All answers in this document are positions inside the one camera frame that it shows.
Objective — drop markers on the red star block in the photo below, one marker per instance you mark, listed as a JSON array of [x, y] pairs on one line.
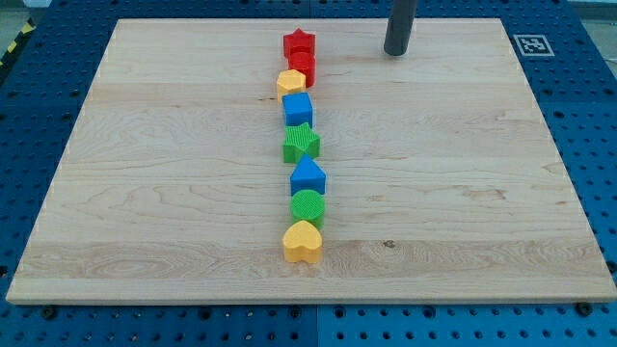
[[298, 41]]

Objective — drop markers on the green star block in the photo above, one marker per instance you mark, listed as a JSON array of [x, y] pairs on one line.
[[300, 140]]

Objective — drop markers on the blue triangle block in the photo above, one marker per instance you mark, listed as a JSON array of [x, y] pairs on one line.
[[308, 175]]

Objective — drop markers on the green cylinder block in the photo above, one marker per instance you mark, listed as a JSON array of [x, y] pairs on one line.
[[308, 205]]

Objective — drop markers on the blue cube block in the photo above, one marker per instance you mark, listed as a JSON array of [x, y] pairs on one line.
[[297, 109]]

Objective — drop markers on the yellow heart block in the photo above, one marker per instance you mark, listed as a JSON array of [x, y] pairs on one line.
[[302, 242]]

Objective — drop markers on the yellow hexagon block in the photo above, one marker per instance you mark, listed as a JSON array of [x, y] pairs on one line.
[[290, 81]]

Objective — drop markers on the light wooden board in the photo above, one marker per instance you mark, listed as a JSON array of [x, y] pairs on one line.
[[444, 185]]

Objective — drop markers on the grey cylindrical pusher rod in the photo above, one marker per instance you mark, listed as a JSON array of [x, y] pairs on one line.
[[400, 24]]

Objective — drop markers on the white fiducial marker tag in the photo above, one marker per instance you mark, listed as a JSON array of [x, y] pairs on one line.
[[533, 45]]

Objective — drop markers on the yellow black hazard tape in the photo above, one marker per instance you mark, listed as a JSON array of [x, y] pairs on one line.
[[16, 47]]

